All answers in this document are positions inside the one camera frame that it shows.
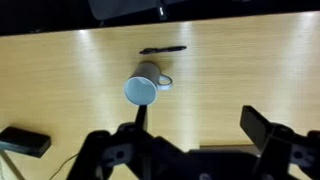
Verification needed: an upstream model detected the white ceramic mug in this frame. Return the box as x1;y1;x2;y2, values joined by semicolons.
123;61;174;107

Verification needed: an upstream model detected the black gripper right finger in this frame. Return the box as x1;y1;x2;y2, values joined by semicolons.
239;105;320;180

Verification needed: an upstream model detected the large black office chair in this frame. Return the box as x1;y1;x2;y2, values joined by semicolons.
88;0;168;22

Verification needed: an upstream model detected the black pen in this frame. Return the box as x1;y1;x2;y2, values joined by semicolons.
139;45;188;55

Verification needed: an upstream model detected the black rectangular power box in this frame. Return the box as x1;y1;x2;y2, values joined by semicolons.
0;126;52;159

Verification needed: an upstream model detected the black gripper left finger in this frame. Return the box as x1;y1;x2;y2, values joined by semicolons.
66;105;158;180

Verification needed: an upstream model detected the thin black cable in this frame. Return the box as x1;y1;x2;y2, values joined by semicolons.
49;152;80;180

